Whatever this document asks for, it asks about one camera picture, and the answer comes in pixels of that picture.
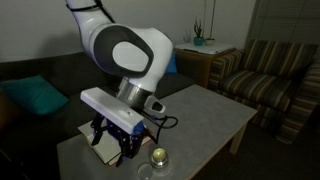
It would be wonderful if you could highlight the wooden side table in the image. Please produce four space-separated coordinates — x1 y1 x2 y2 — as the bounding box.
176 48 235 88

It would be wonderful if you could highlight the teal plant pot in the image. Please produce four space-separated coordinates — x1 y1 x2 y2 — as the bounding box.
193 37 204 46

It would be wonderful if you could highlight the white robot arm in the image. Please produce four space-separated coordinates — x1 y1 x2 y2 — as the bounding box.
65 0 173 164

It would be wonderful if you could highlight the grey coffee table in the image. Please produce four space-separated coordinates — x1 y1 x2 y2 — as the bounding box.
57 85 256 180

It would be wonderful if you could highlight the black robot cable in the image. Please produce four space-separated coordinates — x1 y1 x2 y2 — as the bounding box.
141 109 179 145

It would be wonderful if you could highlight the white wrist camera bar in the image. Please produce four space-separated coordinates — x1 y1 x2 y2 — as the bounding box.
80 87 145 134

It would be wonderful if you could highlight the teal throw pillow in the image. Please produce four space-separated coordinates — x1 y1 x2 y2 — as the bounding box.
1 75 69 115

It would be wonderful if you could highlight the striped armchair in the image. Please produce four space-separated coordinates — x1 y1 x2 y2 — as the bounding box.
208 39 320 144

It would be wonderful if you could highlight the small white plant pot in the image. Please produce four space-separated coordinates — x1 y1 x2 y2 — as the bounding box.
205 38 215 46

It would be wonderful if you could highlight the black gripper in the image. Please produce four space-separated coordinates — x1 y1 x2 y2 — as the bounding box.
91 114 147 167

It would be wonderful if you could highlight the blue throw pillow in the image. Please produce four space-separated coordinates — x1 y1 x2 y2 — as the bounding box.
166 51 177 73

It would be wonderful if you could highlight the dark grey fabric sofa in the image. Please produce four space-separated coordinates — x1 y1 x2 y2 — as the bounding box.
0 42 196 180

